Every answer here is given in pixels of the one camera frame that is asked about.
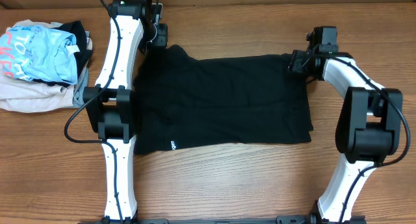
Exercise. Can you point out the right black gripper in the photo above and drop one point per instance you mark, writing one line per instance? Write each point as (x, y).
(297, 63)

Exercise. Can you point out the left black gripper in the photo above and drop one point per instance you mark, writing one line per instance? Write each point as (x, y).
(161, 34)

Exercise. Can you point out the black polo shirt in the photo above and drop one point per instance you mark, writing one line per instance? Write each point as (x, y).
(185, 102)

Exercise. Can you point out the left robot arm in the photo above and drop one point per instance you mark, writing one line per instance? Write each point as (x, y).
(134, 26)

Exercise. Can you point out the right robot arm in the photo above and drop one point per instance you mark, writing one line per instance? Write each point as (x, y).
(368, 129)

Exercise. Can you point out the black folded garment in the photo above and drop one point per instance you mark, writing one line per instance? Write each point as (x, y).
(84, 53)

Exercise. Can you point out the grey-blue folded garment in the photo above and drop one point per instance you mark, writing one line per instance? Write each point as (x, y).
(79, 88)

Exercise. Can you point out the light blue printed shirt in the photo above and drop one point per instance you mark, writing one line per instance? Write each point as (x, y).
(35, 52)

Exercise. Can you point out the beige folded garment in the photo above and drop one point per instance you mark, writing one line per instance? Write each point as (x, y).
(34, 96)

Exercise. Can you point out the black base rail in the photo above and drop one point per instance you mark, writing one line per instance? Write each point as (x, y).
(221, 221)

